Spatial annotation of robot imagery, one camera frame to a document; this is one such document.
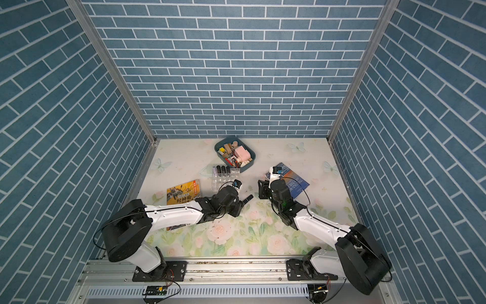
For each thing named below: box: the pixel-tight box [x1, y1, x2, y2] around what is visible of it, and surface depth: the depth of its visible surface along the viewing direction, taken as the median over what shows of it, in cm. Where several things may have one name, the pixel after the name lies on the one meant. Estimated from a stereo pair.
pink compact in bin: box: [234, 145, 251, 162], surface depth 107 cm
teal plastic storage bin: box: [214, 136, 257, 173], surface depth 109 cm
